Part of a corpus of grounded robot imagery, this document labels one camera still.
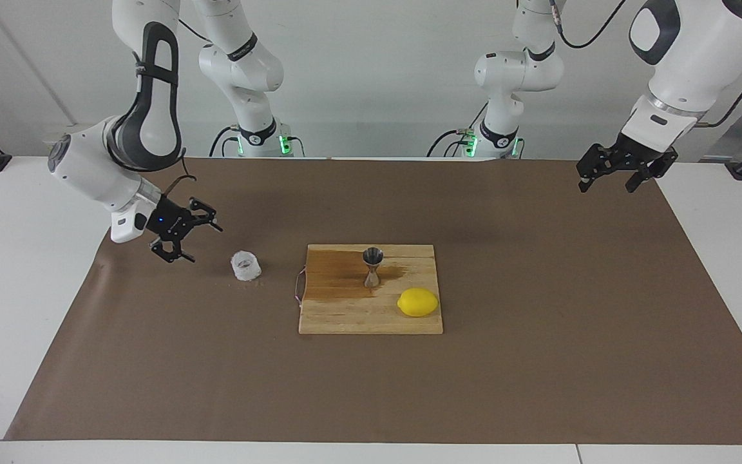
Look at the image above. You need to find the wooden cutting board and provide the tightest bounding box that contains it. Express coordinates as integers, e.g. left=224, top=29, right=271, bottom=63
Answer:
left=298, top=244, right=444, bottom=336

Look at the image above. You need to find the black arm base cable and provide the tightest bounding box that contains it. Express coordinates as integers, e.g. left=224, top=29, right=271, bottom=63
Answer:
left=209, top=126, right=238, bottom=157
left=427, top=129, right=475, bottom=157

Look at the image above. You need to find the brown paper table mat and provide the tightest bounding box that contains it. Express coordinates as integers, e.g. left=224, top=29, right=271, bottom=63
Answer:
left=4, top=157, right=742, bottom=445

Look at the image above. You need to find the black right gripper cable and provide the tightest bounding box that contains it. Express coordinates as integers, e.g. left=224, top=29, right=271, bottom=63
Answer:
left=164, top=173, right=196, bottom=195

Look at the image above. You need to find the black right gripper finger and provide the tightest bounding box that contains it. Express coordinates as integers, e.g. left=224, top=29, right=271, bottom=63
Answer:
left=187, top=198, right=224, bottom=233
left=149, top=238, right=196, bottom=264

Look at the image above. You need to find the black left arm base cable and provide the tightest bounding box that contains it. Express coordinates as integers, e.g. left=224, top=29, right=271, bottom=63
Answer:
left=427, top=129, right=475, bottom=157

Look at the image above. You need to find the black right arm base cable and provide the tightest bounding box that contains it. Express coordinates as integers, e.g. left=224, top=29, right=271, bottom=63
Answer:
left=209, top=126, right=238, bottom=157

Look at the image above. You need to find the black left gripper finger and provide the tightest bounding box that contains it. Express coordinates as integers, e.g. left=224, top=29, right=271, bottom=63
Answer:
left=625, top=155, right=676, bottom=194
left=576, top=142, right=613, bottom=193

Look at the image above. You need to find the small clear textured glass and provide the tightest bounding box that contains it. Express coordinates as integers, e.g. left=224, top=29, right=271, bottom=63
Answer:
left=230, top=251, right=262, bottom=282

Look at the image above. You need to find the yellow lemon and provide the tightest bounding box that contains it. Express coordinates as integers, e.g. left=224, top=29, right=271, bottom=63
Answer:
left=397, top=287, right=441, bottom=318

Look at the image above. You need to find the steel double jigger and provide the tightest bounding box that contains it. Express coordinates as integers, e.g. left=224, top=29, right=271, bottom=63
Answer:
left=363, top=247, right=384, bottom=289

